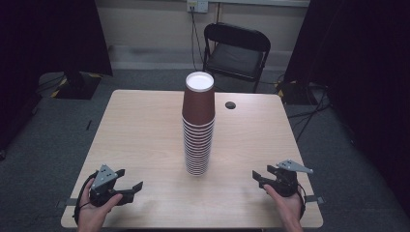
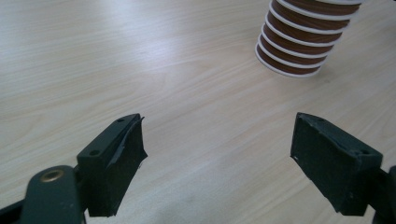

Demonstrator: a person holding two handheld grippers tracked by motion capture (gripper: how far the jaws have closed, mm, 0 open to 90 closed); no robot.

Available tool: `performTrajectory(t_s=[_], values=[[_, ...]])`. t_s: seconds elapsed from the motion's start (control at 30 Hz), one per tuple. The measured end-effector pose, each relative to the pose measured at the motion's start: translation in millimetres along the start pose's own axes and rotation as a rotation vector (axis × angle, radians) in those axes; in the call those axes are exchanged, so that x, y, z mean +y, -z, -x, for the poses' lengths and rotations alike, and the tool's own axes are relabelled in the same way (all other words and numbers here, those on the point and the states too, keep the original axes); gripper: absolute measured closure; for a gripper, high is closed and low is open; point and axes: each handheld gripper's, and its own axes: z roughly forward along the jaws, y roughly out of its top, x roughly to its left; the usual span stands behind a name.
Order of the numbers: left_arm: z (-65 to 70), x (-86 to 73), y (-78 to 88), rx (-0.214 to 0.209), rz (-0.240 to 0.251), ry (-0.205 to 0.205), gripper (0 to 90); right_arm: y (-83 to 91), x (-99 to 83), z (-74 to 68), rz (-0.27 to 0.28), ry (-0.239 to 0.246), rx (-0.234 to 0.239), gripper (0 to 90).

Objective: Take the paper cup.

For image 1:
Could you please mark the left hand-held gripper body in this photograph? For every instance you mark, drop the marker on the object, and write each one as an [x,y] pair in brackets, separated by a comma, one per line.
[103,180]

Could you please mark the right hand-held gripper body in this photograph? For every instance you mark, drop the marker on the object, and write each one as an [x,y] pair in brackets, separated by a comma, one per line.
[285,180]

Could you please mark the stack of brown paper cups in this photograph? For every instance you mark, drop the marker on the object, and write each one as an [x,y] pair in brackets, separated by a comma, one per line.
[198,106]

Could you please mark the person's right hand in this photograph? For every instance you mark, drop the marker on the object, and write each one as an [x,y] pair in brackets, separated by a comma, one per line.
[290,212]

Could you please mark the person's left hand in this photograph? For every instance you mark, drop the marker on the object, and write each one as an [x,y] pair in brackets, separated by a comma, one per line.
[92,216]

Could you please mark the black table grommet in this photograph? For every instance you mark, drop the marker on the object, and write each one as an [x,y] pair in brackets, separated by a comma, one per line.
[230,105]

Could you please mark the black stand base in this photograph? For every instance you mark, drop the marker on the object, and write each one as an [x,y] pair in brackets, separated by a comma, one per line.
[79,87]

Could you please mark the black folding chair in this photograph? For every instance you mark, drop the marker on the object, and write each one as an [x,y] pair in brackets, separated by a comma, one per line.
[235,58]

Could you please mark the black curtain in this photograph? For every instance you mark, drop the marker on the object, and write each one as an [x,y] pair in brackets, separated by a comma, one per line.
[364,64]
[48,35]

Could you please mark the white wall trunking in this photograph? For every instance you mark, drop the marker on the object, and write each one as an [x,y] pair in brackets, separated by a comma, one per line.
[257,2]

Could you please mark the white wall socket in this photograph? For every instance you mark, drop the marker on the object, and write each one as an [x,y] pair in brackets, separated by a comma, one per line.
[197,5]

